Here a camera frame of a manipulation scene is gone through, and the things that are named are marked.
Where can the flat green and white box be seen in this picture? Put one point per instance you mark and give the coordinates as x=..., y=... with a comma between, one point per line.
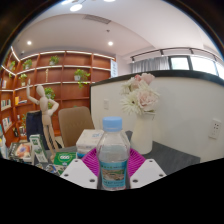
x=65, y=158

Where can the branched ceiling lamp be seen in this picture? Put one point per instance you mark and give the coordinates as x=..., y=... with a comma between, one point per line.
x=76, y=7

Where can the window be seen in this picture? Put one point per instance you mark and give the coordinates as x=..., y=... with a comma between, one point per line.
x=200, y=64

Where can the white ribbed vase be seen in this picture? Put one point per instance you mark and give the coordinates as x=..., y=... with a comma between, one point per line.
x=142, y=133

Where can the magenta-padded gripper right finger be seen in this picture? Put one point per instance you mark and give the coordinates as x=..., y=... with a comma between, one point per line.
x=147, y=171

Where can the grey curtain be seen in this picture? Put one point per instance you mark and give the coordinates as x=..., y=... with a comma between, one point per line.
x=150, y=64

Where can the recessed ceiling downlight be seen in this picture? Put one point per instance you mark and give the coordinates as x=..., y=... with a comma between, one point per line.
x=110, y=43
x=29, y=42

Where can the white wall switch plate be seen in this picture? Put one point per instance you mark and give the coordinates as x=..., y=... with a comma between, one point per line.
x=106, y=104

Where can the clear water bottle blue cap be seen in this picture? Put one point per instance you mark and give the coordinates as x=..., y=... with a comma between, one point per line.
x=112, y=156

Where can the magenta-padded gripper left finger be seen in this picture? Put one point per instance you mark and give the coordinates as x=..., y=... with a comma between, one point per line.
x=79, y=171

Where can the tan upholstered chair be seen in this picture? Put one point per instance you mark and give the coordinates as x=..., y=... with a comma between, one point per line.
x=75, y=123

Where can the black curtain rail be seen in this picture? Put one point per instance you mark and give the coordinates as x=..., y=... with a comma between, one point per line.
x=176, y=50

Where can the white wall socket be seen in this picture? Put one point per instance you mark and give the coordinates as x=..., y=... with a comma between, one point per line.
x=215, y=129

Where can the wooden bookshelf unit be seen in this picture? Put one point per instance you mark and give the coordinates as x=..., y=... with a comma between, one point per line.
x=66, y=90

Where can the ceiling air vent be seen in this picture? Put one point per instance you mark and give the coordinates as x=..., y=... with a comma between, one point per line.
x=96, y=19

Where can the pink and white flower bouquet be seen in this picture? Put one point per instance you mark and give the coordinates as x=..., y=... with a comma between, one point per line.
x=141, y=96

